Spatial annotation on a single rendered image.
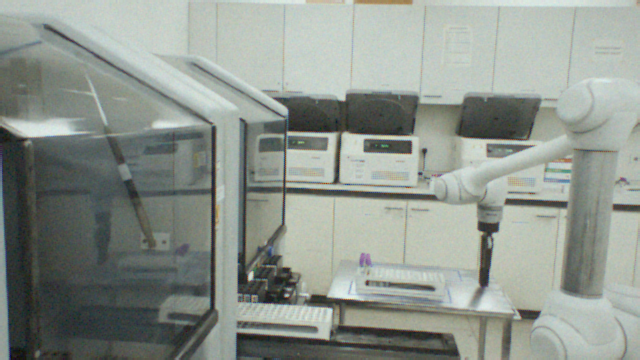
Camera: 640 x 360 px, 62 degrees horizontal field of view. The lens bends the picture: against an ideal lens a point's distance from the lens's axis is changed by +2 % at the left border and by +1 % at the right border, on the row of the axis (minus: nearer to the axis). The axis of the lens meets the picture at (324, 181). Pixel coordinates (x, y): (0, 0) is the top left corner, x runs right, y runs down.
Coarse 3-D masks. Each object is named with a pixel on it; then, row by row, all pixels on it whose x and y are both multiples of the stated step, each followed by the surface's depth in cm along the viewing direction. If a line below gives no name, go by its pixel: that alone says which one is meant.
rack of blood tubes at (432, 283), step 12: (360, 276) 180; (372, 276) 179; (384, 276) 180; (396, 276) 180; (408, 276) 180; (420, 276) 181; (432, 276) 182; (372, 288) 179; (384, 288) 179; (396, 288) 185; (408, 288) 185; (420, 288) 186; (432, 288) 186; (444, 288) 177
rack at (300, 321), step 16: (240, 304) 154; (256, 304) 155; (272, 304) 155; (240, 320) 146; (256, 320) 146; (272, 320) 145; (288, 320) 145; (304, 320) 145; (320, 320) 145; (304, 336) 145; (320, 336) 144
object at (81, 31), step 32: (64, 32) 112; (96, 32) 118; (128, 64) 112; (192, 96) 112; (0, 160) 51; (0, 192) 51; (0, 224) 51; (0, 256) 51; (0, 288) 52; (0, 320) 52; (0, 352) 52
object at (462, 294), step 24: (384, 264) 215; (408, 264) 216; (336, 288) 184; (456, 288) 189; (480, 288) 190; (456, 312) 170; (480, 312) 169; (504, 312) 168; (480, 336) 213; (504, 336) 170
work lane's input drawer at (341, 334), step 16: (240, 336) 146; (256, 336) 146; (272, 336) 145; (288, 336) 145; (336, 336) 149; (352, 336) 150; (368, 336) 150; (384, 336) 151; (400, 336) 151; (416, 336) 152; (432, 336) 152; (448, 336) 149; (240, 352) 146; (256, 352) 145; (272, 352) 145; (288, 352) 144; (304, 352) 144; (320, 352) 143; (336, 352) 143; (352, 352) 142; (368, 352) 142; (384, 352) 141; (400, 352) 141; (416, 352) 141; (432, 352) 141; (448, 352) 141
